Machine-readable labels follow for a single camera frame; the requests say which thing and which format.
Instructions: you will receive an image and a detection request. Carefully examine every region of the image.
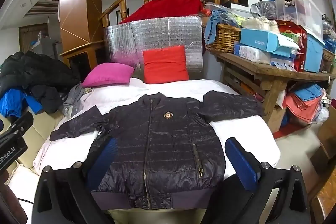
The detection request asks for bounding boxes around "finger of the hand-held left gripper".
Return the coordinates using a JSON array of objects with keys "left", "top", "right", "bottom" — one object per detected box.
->
[{"left": 7, "top": 112, "right": 34, "bottom": 135}]

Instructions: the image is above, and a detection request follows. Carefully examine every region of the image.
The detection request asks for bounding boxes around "wooden lattice door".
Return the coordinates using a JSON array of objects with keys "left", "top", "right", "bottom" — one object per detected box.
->
[{"left": 19, "top": 25, "right": 49, "bottom": 54}]

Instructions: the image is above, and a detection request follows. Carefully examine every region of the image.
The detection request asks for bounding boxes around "red cushion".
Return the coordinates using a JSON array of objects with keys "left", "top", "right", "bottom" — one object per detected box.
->
[{"left": 143, "top": 46, "right": 190, "bottom": 84}]

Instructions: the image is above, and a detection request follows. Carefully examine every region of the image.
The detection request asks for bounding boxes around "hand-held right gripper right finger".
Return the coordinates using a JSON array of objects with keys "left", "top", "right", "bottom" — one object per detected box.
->
[{"left": 201, "top": 137, "right": 311, "bottom": 224}]

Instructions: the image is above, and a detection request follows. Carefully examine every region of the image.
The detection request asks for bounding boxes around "red cloth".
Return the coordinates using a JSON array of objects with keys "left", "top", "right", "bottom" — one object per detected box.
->
[{"left": 119, "top": 0, "right": 210, "bottom": 24}]

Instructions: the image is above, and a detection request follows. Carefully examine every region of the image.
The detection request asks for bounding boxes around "pink cushion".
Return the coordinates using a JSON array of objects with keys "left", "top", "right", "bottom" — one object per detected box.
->
[{"left": 81, "top": 62, "right": 135, "bottom": 88}]

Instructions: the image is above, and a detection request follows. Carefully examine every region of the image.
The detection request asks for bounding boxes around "wicker basket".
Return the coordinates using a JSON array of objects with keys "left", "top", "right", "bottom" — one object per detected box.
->
[{"left": 202, "top": 23, "right": 242, "bottom": 53}]

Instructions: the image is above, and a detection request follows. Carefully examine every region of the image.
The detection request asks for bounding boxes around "clear plastic bag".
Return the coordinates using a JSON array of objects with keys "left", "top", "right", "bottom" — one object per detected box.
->
[{"left": 251, "top": 1, "right": 277, "bottom": 20}]

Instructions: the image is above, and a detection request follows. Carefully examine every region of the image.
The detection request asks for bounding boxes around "wooden table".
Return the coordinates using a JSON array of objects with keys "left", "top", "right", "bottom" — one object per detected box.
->
[{"left": 206, "top": 46, "right": 336, "bottom": 132}]

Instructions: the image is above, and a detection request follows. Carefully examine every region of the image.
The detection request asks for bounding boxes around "blue plastic bin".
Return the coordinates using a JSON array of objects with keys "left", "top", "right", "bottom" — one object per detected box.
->
[{"left": 304, "top": 30, "right": 326, "bottom": 73}]

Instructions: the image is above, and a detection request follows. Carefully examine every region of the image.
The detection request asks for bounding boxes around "silver foil insulation board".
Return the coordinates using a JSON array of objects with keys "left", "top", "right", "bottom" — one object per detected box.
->
[{"left": 103, "top": 16, "right": 205, "bottom": 81}]

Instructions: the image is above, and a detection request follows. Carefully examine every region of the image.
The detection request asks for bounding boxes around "toilet paper pack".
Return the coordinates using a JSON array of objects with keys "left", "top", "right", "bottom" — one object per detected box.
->
[{"left": 234, "top": 43, "right": 271, "bottom": 65}]

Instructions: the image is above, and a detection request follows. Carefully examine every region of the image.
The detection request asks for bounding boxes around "stack of folded cloths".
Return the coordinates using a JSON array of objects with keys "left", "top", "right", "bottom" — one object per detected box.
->
[{"left": 285, "top": 82, "right": 324, "bottom": 125}]

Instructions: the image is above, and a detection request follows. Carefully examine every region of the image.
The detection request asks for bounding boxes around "cream cloth bundle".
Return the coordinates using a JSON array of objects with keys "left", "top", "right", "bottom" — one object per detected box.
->
[{"left": 241, "top": 17, "right": 280, "bottom": 33}]

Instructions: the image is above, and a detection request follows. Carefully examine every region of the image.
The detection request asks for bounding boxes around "blue cloth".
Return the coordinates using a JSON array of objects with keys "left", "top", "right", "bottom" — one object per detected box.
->
[{"left": 205, "top": 10, "right": 234, "bottom": 45}]

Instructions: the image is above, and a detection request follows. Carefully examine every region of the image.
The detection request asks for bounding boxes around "grey garment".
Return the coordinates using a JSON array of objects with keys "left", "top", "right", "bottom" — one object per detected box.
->
[{"left": 62, "top": 84, "right": 91, "bottom": 118}]

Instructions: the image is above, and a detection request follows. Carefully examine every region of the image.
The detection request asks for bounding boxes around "dark quilted puffer jacket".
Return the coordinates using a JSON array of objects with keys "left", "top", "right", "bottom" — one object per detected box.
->
[{"left": 49, "top": 92, "right": 264, "bottom": 210}]

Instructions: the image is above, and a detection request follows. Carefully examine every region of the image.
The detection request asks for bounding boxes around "black coat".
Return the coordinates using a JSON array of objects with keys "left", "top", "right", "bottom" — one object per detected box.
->
[{"left": 0, "top": 51, "right": 80, "bottom": 114}]

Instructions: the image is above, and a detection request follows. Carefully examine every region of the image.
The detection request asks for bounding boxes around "beige leather sofa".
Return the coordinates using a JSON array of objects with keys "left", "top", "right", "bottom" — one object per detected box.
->
[{"left": 0, "top": 109, "right": 63, "bottom": 188}]

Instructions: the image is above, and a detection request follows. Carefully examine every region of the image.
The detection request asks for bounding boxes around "red gift bag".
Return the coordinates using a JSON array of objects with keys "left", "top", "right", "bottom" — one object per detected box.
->
[{"left": 273, "top": 20, "right": 307, "bottom": 72}]

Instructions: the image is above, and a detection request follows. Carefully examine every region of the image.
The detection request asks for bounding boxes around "white textured blanket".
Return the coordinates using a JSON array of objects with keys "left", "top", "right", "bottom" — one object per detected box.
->
[{"left": 33, "top": 77, "right": 281, "bottom": 224}]

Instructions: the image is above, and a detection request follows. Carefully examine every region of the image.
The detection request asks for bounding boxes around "brown cardboard box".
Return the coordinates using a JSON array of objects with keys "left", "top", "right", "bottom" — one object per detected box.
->
[{"left": 310, "top": 105, "right": 336, "bottom": 161}]

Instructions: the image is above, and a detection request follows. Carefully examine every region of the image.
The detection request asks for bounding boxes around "light blue cardboard box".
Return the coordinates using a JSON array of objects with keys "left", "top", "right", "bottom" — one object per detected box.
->
[{"left": 240, "top": 28, "right": 300, "bottom": 58}]

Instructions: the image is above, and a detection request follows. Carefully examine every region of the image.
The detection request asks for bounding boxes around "clear plastic storage box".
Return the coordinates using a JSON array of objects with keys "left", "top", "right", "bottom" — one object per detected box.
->
[{"left": 273, "top": 0, "right": 323, "bottom": 38}]

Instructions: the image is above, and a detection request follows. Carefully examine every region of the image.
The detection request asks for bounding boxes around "wooden cabinet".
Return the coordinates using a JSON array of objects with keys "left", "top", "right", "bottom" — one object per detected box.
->
[{"left": 60, "top": 40, "right": 105, "bottom": 80}]

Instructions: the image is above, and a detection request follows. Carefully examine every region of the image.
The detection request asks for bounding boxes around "blue jacket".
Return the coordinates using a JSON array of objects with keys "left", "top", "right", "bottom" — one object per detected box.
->
[{"left": 0, "top": 88, "right": 44, "bottom": 118}]

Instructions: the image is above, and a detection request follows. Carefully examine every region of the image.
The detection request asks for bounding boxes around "framed picture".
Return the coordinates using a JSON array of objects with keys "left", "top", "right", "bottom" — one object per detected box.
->
[{"left": 115, "top": 8, "right": 130, "bottom": 25}]

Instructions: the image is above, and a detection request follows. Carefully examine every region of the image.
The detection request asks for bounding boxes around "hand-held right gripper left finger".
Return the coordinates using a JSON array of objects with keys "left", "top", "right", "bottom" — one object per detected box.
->
[{"left": 34, "top": 137, "right": 118, "bottom": 224}]

